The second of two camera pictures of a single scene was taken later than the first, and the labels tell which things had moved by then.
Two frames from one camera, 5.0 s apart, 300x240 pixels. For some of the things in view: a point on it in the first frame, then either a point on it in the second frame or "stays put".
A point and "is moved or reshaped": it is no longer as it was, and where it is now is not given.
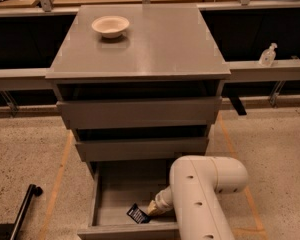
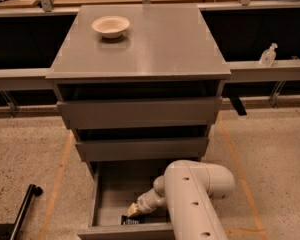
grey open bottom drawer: x=116 y=186 stays put
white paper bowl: x=110 y=26 stays put
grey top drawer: x=120 y=113 stays put
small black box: x=137 y=214 is moved or reshaped
